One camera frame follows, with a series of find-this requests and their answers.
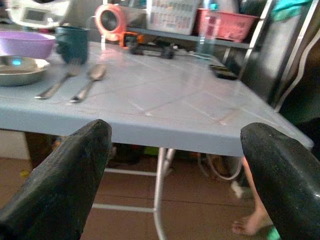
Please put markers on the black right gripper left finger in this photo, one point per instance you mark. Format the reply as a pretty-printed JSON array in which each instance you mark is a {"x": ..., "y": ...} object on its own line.
[{"x": 60, "y": 180}]

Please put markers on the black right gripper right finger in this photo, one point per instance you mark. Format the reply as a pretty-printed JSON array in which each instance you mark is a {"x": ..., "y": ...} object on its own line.
[{"x": 285, "y": 180}]

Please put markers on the round steel plate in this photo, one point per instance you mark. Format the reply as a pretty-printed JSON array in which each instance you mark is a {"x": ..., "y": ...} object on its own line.
[{"x": 20, "y": 73}]

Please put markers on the person's bare leg and foot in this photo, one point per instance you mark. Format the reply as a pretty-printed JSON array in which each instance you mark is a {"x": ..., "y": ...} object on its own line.
[{"x": 252, "y": 220}]

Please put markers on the white box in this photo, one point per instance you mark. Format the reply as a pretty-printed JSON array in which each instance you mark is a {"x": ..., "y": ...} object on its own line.
[{"x": 13, "y": 145}]

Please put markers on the silver fork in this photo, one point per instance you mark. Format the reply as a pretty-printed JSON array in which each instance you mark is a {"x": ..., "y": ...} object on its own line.
[{"x": 58, "y": 83}]

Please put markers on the silver spoon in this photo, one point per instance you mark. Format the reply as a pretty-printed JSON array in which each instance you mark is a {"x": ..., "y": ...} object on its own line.
[{"x": 96, "y": 72}]

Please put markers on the flat black object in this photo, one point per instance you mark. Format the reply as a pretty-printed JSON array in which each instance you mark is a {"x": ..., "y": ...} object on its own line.
[{"x": 223, "y": 72}]

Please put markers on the dark green cup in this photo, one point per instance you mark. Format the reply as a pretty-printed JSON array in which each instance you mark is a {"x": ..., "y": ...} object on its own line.
[{"x": 72, "y": 45}]

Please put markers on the purple plastic bowl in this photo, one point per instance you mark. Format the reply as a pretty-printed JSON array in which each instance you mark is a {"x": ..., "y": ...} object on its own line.
[{"x": 25, "y": 45}]

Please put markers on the orange and black device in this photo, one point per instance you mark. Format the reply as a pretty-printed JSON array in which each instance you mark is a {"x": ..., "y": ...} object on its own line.
[{"x": 131, "y": 38}]

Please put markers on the black gadget with wheels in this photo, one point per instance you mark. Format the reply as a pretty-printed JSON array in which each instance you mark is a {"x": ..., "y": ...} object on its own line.
[{"x": 152, "y": 50}]

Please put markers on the pink plastic basket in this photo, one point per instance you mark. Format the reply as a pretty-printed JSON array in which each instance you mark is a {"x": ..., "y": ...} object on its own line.
[{"x": 235, "y": 25}]

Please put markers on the white kitchen appliance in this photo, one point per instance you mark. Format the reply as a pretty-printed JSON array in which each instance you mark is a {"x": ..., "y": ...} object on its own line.
[{"x": 37, "y": 15}]

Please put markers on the clear plastic bottle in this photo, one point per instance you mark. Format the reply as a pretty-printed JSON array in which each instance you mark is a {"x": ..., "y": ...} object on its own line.
[{"x": 208, "y": 30}]

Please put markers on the teal cloth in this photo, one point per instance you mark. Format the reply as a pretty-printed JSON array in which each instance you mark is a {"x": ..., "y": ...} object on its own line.
[{"x": 290, "y": 8}]

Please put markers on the grey shelf board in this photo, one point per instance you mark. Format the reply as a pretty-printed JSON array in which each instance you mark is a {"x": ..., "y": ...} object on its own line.
[{"x": 185, "y": 37}]

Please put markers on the white plastic basket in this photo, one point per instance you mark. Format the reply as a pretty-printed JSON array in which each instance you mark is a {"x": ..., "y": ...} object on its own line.
[{"x": 172, "y": 17}]

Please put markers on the white metal table frame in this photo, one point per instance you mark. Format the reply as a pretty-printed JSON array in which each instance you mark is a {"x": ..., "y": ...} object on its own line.
[{"x": 158, "y": 190}]

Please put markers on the black chair with metal frame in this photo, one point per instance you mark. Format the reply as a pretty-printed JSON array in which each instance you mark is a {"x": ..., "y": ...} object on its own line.
[{"x": 270, "y": 55}]

